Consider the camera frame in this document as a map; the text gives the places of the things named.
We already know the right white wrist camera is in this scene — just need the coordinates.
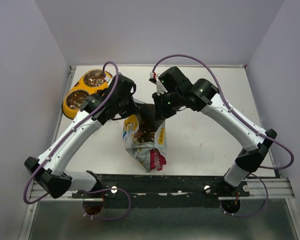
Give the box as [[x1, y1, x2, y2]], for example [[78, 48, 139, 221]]
[[149, 72, 167, 96]]

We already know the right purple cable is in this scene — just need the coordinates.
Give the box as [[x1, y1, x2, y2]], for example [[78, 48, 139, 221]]
[[152, 53, 295, 218]]

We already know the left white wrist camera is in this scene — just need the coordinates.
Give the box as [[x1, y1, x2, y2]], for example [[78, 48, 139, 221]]
[[104, 75, 114, 85]]

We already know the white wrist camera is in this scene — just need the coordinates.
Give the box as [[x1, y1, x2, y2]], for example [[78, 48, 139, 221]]
[[104, 75, 114, 85], [149, 72, 167, 96]]

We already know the yellow double pet bowl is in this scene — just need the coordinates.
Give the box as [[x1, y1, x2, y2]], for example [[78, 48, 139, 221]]
[[61, 69, 112, 120]]

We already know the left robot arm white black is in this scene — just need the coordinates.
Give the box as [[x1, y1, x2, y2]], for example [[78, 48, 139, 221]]
[[24, 74, 138, 199]]

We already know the pet food bag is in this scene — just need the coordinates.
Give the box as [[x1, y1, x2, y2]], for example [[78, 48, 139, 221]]
[[122, 99, 168, 173]]

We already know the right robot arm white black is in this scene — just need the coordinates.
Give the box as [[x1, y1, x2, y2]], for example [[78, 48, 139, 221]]
[[149, 66, 277, 196]]

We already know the aluminium frame rail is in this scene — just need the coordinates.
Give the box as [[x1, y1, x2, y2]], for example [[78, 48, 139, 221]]
[[29, 178, 295, 202]]

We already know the pet food kibble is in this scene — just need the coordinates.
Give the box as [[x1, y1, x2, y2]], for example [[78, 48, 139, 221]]
[[66, 71, 158, 145]]

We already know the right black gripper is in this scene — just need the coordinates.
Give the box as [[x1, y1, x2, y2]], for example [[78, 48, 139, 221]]
[[151, 89, 183, 121]]

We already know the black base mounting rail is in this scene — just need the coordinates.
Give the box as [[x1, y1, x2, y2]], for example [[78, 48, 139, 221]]
[[72, 174, 250, 209]]

